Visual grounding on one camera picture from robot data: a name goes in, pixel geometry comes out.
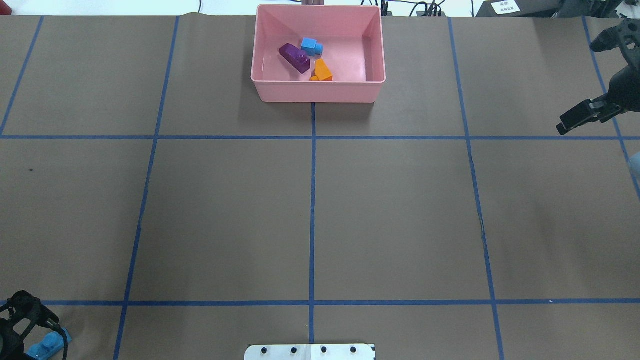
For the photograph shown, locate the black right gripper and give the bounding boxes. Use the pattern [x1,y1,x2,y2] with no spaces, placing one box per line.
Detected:
[556,18,640,136]

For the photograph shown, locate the long blue toy block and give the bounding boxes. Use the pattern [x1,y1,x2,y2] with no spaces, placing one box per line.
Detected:
[26,328,73,360]

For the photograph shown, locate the orange toy block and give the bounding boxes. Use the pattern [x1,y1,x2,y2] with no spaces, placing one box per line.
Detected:
[310,58,333,82]

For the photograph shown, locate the brown paper table mat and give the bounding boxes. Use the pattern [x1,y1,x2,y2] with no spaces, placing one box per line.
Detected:
[1,13,639,360]

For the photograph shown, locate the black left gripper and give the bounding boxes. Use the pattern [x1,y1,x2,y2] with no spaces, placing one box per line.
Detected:
[0,291,65,360]

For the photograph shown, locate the pink plastic box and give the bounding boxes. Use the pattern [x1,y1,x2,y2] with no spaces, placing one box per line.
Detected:
[250,4,386,104]

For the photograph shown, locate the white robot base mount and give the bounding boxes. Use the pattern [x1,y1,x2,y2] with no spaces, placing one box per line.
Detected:
[244,343,377,360]

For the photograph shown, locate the small blue toy block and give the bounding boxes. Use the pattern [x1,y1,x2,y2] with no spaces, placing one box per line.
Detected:
[301,38,324,57]

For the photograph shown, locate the purple toy block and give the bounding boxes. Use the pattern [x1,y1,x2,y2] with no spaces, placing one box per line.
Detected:
[278,43,311,75]

